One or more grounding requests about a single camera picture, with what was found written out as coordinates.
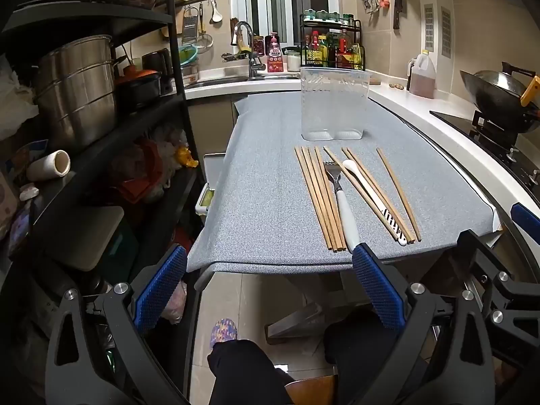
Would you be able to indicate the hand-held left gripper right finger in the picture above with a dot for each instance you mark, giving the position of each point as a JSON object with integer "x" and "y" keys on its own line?
{"x": 377, "y": 287}

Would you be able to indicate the black kettle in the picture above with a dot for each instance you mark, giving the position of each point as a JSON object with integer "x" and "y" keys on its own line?
{"x": 156, "y": 62}

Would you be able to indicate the white trash bin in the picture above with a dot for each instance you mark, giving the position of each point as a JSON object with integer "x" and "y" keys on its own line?
{"x": 213, "y": 177}

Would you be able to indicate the person's left leg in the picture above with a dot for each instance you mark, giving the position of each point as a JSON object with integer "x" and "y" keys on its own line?
{"x": 244, "y": 375}

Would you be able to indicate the plastic oil jug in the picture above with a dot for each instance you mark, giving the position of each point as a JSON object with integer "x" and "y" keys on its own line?
{"x": 422, "y": 80}

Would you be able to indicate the wooden cutting board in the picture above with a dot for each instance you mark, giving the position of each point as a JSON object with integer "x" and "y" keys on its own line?
{"x": 179, "y": 21}

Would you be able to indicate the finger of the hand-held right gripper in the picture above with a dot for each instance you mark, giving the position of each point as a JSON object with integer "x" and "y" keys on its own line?
{"x": 525, "y": 218}
{"x": 479, "y": 253}

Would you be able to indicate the hanging cleaver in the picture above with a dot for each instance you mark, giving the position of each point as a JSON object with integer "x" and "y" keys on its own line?
{"x": 398, "y": 8}

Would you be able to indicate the grey table cloth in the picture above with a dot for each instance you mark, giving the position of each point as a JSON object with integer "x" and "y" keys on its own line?
{"x": 261, "y": 202}

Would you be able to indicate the white paper roll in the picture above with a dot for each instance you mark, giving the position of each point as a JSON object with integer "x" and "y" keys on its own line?
{"x": 48, "y": 166}

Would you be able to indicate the row of condiment bottles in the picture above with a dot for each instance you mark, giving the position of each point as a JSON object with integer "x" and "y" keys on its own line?
{"x": 333, "y": 50}

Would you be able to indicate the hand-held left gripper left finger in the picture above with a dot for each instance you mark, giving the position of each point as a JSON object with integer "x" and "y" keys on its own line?
{"x": 160, "y": 289}

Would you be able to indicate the green-lid spice jar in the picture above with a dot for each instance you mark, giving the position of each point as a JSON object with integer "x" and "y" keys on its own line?
{"x": 333, "y": 16}
{"x": 346, "y": 18}
{"x": 310, "y": 14}
{"x": 322, "y": 14}

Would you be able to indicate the red plastic bag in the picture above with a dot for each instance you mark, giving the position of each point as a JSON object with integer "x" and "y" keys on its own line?
{"x": 143, "y": 173}

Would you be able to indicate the pink plastic bag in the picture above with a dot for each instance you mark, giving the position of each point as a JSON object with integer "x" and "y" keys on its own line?
{"x": 177, "y": 303}

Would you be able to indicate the ginger pieces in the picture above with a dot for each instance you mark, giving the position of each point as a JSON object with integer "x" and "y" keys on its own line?
{"x": 396, "y": 86}

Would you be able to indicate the white jar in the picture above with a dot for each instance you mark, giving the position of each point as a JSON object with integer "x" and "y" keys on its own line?
{"x": 293, "y": 62}

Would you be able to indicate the white kitchen counter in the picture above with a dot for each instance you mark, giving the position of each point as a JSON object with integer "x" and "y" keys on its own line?
{"x": 405, "y": 101}

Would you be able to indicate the black spice rack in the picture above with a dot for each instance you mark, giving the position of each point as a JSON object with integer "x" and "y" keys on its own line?
{"x": 360, "y": 42}

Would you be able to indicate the clear plastic utensil container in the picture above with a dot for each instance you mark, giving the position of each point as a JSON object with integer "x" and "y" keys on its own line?
{"x": 333, "y": 109}

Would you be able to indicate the black gas stove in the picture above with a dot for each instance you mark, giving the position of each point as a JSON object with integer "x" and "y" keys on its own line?
{"x": 464, "y": 128}

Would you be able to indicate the person's right leg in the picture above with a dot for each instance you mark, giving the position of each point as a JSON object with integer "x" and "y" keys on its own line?
{"x": 354, "y": 341}

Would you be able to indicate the grey board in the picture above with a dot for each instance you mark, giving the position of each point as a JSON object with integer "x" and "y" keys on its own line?
{"x": 84, "y": 236}

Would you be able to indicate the window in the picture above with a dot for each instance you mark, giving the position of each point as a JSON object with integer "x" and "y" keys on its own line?
{"x": 270, "y": 0}

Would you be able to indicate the black pot with orange rim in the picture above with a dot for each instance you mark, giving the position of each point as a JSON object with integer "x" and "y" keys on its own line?
{"x": 139, "y": 88}

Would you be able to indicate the chrome faucet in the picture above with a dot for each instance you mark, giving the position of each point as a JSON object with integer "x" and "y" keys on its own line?
{"x": 253, "y": 63}

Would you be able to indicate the metal grater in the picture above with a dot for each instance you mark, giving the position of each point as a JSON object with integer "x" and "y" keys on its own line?
{"x": 190, "y": 25}

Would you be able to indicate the white plastic bag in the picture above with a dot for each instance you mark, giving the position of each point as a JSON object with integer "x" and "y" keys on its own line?
{"x": 14, "y": 101}

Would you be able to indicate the white striped ceramic spoon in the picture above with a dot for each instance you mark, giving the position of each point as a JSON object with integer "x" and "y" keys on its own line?
{"x": 350, "y": 166}

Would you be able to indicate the wooden stool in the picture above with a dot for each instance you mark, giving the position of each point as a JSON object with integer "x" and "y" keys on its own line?
{"x": 312, "y": 392}

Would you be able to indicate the steel basin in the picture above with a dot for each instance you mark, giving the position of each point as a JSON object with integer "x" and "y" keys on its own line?
{"x": 190, "y": 74}

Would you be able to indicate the wall vent grille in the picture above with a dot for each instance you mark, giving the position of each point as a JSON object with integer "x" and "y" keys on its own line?
{"x": 446, "y": 31}
{"x": 428, "y": 27}

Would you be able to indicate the pink dish soap bottle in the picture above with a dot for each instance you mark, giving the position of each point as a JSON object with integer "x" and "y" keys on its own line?
{"x": 275, "y": 57}

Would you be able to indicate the large steel stockpot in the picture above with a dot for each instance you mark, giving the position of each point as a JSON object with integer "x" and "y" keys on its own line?
{"x": 76, "y": 93}

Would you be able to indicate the steel wok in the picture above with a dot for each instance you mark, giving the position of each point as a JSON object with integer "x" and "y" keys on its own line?
{"x": 493, "y": 88}

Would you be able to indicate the person's leg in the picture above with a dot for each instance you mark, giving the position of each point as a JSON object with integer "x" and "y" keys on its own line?
{"x": 354, "y": 341}
{"x": 244, "y": 375}

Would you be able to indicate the green plastic basin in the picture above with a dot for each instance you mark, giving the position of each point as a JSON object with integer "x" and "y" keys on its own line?
{"x": 187, "y": 55}

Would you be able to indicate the white ladle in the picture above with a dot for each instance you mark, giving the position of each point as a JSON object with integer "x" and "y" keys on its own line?
{"x": 216, "y": 14}

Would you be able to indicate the dark red jar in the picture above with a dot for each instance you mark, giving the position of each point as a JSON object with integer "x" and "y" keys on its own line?
{"x": 258, "y": 45}

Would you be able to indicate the wooden chopstick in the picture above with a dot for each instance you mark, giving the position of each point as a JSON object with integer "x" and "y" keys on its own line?
{"x": 317, "y": 198}
{"x": 387, "y": 202}
{"x": 324, "y": 198}
{"x": 326, "y": 187}
{"x": 311, "y": 198}
{"x": 345, "y": 152}
{"x": 329, "y": 153}
{"x": 399, "y": 194}

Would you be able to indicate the colourful slipper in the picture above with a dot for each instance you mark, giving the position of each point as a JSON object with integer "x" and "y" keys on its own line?
{"x": 223, "y": 333}

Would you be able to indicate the metal table leg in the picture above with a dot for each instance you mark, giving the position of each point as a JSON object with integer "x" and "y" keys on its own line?
{"x": 303, "y": 316}

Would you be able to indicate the black shelf rack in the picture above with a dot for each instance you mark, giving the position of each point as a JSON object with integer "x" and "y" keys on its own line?
{"x": 84, "y": 19}

